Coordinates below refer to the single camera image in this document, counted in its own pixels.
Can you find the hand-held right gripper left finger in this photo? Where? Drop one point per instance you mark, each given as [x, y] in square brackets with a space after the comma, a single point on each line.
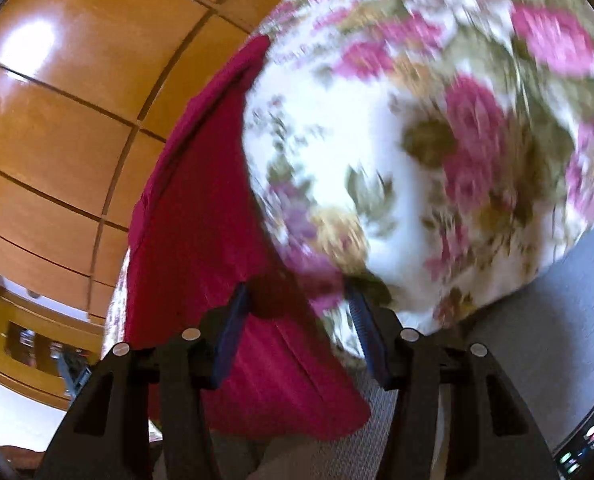
[232, 332]

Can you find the grey woven seat cushion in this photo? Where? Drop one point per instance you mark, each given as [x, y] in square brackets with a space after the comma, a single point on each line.
[374, 422]

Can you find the floral blanket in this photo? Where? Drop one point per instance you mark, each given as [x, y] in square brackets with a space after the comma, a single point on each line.
[377, 160]

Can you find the grey upholstered chair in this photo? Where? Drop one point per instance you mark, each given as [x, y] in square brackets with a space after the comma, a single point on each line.
[552, 320]

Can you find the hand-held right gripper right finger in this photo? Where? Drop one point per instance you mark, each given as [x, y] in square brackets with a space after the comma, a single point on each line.
[367, 332]

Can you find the black device with lit icons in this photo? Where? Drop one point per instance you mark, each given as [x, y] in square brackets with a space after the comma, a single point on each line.
[592, 440]

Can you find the red knit sweater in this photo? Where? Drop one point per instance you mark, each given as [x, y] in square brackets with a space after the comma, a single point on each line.
[192, 220]

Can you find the wooden wardrobe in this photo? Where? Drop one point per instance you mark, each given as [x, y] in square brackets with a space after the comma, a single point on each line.
[52, 110]

